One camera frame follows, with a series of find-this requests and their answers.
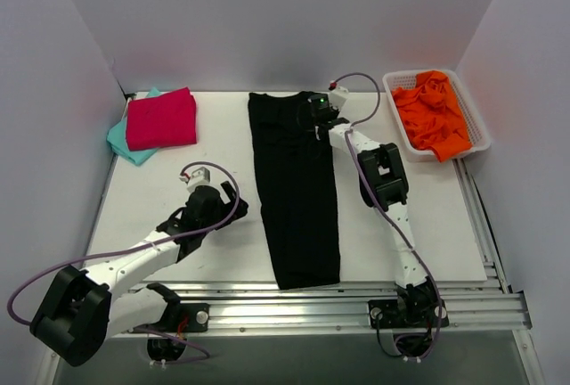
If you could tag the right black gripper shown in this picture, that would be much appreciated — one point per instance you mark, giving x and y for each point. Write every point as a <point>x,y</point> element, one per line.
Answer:
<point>307,116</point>

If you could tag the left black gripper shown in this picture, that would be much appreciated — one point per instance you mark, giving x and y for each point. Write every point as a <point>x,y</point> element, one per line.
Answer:
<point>232,205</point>

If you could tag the black t-shirt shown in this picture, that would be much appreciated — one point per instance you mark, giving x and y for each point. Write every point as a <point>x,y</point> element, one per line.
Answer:
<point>295,183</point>

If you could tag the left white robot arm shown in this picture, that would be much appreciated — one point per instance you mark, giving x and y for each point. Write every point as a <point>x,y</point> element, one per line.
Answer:
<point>84,307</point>

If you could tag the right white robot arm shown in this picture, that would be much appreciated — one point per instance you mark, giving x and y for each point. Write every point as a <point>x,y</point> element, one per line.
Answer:
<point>384,187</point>

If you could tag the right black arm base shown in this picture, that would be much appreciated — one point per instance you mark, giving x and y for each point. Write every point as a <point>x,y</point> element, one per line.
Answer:
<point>407,330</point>

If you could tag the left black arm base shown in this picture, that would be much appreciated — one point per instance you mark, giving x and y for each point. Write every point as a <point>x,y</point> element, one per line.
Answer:
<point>170,343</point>

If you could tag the folded pink t-shirt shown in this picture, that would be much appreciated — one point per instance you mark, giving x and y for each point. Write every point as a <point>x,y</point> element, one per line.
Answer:
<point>167,120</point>

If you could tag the folded teal t-shirt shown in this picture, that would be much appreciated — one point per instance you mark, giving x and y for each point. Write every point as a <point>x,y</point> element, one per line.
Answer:
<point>116,138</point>

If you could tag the crumpled orange t-shirt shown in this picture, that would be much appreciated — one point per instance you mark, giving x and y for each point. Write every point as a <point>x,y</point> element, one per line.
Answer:
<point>431,116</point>

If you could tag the white plastic basket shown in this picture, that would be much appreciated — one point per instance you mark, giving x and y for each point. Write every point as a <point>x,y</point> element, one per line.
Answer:
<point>477,131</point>

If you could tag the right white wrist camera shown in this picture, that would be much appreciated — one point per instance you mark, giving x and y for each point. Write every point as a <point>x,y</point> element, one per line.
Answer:
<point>338,95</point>

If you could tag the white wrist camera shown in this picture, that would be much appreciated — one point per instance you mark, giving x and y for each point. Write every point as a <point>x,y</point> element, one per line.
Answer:
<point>338,95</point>
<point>196,178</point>

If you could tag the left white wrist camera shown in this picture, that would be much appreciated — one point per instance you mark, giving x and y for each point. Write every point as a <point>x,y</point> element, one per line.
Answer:
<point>196,178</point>

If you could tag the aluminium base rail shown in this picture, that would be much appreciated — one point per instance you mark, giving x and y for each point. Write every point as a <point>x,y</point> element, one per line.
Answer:
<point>261,309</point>

